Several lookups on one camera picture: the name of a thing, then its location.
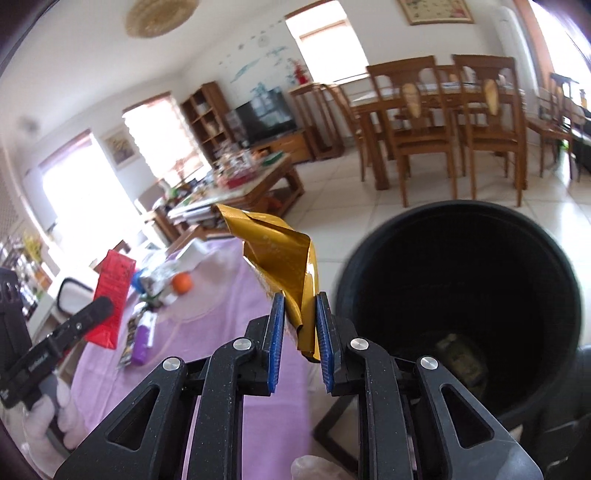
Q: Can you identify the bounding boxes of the red snack box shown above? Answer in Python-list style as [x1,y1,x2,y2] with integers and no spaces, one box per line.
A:
[85,250,135,350]

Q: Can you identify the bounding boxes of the purple probiotics sachet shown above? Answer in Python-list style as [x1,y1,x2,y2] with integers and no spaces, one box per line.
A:
[130,311,156,366]

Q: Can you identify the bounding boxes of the gold foil snack bag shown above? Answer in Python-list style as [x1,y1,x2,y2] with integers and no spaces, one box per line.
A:
[216,204,321,362]

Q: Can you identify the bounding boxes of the white paper roll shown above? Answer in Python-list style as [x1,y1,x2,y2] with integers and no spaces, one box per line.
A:
[175,238,209,272]

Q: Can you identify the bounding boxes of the black round trash bin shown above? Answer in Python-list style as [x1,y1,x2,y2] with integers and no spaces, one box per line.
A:
[334,201,582,429]

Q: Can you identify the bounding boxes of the left white gloved hand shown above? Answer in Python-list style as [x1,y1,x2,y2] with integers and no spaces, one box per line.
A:
[23,375,87,464]

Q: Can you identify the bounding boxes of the right white gloved hand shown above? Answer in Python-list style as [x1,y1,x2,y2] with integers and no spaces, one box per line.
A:
[290,455,353,480]

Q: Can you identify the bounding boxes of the blue white snack bag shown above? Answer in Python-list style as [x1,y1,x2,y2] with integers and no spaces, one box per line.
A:
[131,266,175,299]

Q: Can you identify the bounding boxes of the purple tablecloth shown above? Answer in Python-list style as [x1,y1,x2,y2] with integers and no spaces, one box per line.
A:
[71,239,311,479]

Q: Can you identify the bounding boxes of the orange fruit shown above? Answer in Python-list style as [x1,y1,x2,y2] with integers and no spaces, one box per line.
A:
[170,272,193,295]

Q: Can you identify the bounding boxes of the small framed flower picture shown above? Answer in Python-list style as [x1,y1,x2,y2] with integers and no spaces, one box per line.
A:
[101,126,139,170]

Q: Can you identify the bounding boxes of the wooden coffee table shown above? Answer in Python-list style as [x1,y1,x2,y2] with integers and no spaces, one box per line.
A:
[153,153,304,243]

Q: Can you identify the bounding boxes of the wooden bookshelf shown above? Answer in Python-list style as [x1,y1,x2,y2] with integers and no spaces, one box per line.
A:
[181,82,233,164]

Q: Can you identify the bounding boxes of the black flat television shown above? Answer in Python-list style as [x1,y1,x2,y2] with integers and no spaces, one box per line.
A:
[228,87,297,145]

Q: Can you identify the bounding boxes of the wooden tv cabinet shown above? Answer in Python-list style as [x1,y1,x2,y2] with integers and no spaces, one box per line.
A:
[250,130,317,164]

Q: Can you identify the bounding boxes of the wooden chair by window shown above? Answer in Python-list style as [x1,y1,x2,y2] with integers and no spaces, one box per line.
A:
[321,84,370,182]

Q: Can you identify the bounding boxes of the round beaded ceiling lamp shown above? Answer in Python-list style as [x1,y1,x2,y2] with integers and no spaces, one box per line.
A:
[125,0,199,39]

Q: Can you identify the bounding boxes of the wooden side chair far right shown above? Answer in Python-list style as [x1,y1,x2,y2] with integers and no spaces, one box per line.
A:
[527,72,590,179]

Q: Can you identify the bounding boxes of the tall wooden plant stand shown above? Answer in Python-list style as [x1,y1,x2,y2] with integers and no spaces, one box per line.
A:
[290,83,345,160]

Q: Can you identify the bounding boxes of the wooden dining table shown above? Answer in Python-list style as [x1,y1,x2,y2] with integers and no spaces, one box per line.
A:
[352,81,527,195]

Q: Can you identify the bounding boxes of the wooden dining chair front right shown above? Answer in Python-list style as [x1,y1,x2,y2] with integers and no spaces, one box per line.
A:
[452,54,527,205]

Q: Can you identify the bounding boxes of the wooden dining chair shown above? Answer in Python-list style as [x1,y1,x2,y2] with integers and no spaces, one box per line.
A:
[452,54,527,205]
[367,55,458,206]

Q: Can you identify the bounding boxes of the red flower vase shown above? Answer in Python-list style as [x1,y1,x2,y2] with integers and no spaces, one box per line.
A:
[288,58,311,86]

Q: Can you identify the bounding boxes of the wooden dining chair front left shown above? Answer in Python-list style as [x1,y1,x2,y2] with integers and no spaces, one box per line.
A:
[367,55,458,206]

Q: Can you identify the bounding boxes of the white standing air conditioner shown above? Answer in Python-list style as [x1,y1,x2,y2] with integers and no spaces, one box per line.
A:
[495,6,538,96]

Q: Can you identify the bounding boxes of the framed floral painting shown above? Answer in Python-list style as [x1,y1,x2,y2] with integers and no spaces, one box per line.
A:
[398,0,474,25]

